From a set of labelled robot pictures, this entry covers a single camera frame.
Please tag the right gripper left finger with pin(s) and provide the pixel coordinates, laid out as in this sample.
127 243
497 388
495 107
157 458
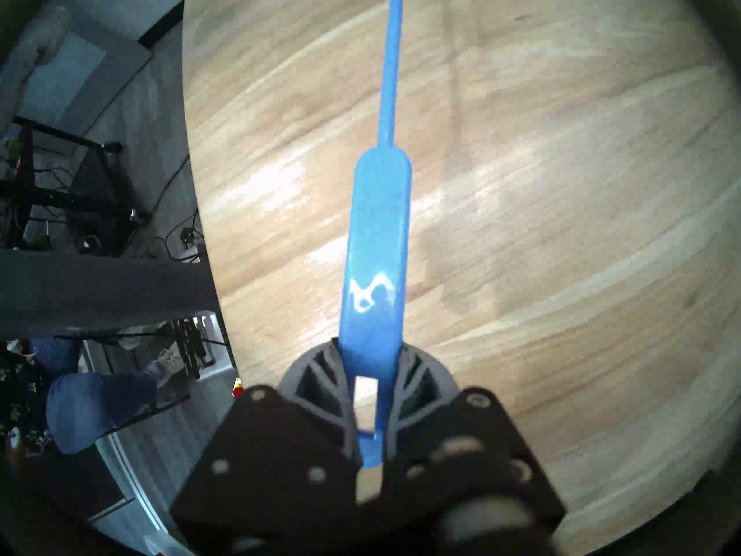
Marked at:
272 468

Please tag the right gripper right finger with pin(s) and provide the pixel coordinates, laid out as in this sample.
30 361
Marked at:
463 462

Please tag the blue plastic fly swatter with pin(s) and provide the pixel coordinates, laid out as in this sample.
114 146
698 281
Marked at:
376 242

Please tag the person in blue jeans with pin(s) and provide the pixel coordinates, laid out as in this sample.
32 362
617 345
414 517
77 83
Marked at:
92 404

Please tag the wide dark grey beam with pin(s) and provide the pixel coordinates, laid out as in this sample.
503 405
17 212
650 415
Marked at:
104 294

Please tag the black metal equipment frame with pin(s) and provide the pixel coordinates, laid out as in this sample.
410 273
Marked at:
23 172

